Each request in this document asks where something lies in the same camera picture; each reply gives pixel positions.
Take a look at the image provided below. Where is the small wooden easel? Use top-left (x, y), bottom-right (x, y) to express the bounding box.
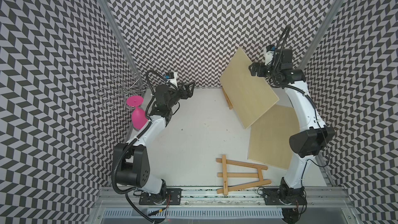
top-left (221, 87), bottom-right (233, 110)

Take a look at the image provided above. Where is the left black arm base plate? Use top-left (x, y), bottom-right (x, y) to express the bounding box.
top-left (139, 188), bottom-right (182, 205)

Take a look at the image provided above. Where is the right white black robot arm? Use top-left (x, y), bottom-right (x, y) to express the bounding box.
top-left (248, 46), bottom-right (335, 205)

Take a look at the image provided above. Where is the plywood board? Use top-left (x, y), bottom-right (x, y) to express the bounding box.
top-left (248, 105), bottom-right (300, 169)
top-left (220, 47), bottom-right (279, 129)

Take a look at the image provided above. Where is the metal wire glass rack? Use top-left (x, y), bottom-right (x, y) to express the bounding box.
top-left (95, 73), bottom-right (148, 111)

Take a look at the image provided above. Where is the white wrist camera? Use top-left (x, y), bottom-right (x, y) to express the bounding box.
top-left (164, 72), bottom-right (178, 87)
top-left (264, 45), bottom-right (276, 64)

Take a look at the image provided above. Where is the pink plastic wine glass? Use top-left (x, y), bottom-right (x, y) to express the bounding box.
top-left (126, 95), bottom-right (148, 130)

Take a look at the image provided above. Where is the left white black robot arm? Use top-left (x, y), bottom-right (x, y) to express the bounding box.
top-left (111, 82), bottom-right (195, 201)

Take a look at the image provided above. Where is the aluminium front rail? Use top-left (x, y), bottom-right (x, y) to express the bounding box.
top-left (87, 186), bottom-right (361, 224)

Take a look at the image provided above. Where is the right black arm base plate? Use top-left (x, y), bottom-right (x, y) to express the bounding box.
top-left (261, 188), bottom-right (307, 206)

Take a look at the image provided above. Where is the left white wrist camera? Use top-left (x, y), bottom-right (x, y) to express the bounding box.
top-left (164, 72), bottom-right (178, 87)

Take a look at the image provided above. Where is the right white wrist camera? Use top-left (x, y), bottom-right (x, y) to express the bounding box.
top-left (264, 45), bottom-right (276, 64)

